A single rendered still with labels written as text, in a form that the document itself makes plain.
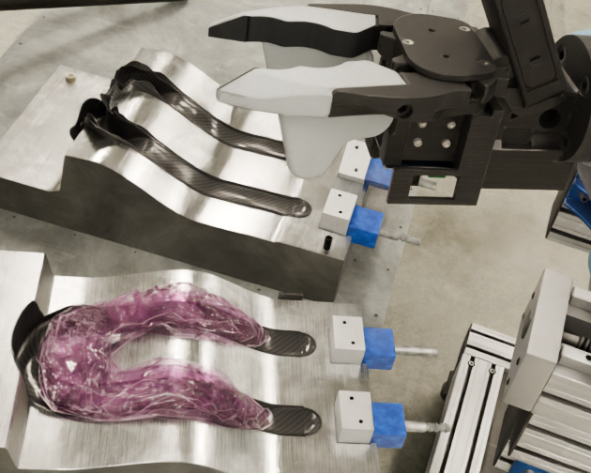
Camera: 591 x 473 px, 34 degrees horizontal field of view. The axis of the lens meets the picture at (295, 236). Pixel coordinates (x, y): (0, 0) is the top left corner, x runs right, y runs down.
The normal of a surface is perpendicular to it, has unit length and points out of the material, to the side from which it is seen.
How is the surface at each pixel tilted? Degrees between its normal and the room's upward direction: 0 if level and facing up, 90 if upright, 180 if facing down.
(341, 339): 0
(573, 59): 90
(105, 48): 0
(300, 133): 82
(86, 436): 12
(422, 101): 82
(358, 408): 0
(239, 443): 28
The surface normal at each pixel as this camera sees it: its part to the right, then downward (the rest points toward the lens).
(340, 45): -0.14, 0.59
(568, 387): -0.33, 0.64
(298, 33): 0.26, 0.61
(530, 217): 0.14, -0.70
